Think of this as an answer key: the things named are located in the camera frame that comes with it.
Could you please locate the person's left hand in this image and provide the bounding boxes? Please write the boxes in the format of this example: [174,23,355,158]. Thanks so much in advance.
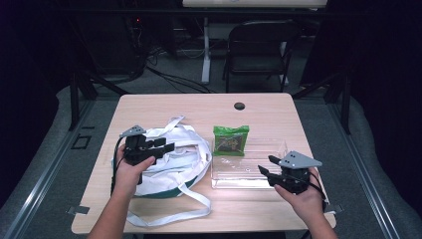
[111,143,157,199]

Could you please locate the metal floor rail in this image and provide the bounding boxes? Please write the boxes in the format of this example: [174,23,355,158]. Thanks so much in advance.
[2,99,97,239]
[325,102,402,239]

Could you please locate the black folding chair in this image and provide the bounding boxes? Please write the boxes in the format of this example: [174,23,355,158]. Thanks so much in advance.
[222,19,301,95]

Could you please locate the black metal stand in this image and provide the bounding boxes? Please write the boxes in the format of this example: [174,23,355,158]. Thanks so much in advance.
[292,69,352,135]
[67,70,131,132]

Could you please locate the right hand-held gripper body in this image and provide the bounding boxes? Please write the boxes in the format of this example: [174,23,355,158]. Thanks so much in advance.
[266,150,323,196]

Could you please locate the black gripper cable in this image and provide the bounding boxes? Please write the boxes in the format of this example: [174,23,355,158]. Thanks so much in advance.
[308,171,328,212]
[109,135,129,196]

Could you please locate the white background desk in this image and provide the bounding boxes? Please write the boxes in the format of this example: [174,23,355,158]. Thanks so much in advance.
[181,0,328,86]

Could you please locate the green snack packet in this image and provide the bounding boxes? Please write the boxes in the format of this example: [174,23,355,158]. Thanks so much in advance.
[212,124,251,157]

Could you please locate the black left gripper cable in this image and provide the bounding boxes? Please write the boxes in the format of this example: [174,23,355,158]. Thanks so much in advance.
[109,135,129,196]

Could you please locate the black floor cables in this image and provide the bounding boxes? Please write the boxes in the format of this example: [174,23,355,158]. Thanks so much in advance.
[144,64,217,95]

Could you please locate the grey metal table bracket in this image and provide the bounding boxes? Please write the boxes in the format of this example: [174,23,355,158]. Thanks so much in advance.
[322,203,344,214]
[66,205,91,216]

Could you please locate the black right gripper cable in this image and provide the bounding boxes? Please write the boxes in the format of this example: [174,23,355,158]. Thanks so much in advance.
[308,171,328,212]

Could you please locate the person's right hand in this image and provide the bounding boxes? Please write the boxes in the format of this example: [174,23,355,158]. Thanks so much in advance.
[273,166,326,217]

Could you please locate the white tote bag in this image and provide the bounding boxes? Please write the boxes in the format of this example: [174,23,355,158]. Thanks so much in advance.
[110,115,214,228]

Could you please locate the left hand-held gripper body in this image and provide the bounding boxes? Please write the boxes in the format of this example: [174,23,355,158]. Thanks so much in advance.
[118,124,161,167]

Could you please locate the clear plastic box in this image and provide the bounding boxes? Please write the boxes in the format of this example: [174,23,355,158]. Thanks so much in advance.
[210,136,290,190]

